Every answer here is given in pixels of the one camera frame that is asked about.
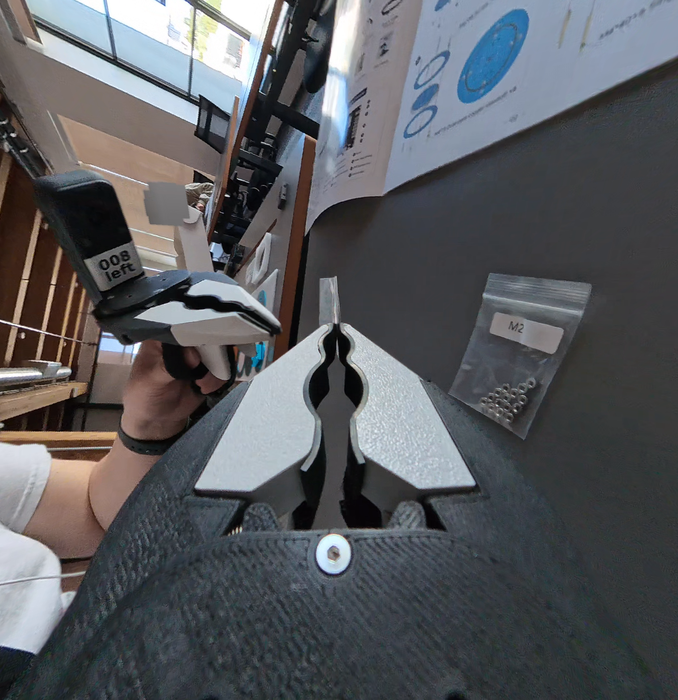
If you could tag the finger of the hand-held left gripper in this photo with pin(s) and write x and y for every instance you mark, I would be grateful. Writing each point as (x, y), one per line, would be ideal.
(208, 326)
(229, 295)

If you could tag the large window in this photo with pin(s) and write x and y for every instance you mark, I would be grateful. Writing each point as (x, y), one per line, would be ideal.
(153, 33)

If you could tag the clear bag of black screws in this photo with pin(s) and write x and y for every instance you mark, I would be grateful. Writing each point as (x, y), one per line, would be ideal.
(329, 301)

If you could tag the person's dark trouser leg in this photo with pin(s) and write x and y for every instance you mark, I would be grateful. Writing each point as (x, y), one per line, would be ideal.
(5, 675)

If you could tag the person's left forearm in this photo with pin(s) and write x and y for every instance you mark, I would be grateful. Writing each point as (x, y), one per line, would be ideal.
(98, 492)

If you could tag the person's left hand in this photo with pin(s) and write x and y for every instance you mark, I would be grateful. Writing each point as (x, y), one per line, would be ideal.
(147, 394)

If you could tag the black wristband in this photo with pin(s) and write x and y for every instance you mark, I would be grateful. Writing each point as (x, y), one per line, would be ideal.
(142, 444)

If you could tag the paper assembly manual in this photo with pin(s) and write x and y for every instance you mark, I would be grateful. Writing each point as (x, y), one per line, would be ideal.
(536, 109)

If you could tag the black monitor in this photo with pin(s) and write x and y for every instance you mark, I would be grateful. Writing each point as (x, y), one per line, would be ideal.
(210, 124)

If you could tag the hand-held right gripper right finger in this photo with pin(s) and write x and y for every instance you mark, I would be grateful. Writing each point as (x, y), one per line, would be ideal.
(410, 437)

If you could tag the silver ventilation duct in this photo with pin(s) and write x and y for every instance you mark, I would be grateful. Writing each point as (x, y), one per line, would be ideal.
(22, 376)

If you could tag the clear bag of silver nuts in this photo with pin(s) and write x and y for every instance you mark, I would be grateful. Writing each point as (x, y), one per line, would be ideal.
(497, 372)

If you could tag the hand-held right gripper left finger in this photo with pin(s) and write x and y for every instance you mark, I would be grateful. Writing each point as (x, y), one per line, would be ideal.
(262, 437)

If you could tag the white foam square with hole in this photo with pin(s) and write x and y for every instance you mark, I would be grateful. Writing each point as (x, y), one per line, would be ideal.
(268, 240)

